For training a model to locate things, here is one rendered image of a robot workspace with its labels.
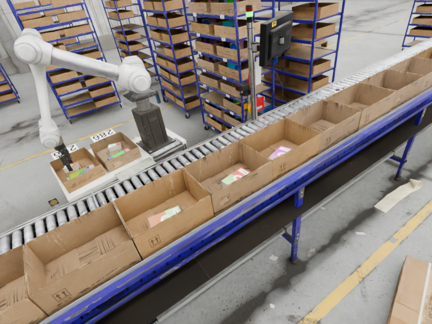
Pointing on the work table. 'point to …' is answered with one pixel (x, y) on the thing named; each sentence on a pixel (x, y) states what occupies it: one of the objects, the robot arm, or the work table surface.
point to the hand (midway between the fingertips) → (70, 165)
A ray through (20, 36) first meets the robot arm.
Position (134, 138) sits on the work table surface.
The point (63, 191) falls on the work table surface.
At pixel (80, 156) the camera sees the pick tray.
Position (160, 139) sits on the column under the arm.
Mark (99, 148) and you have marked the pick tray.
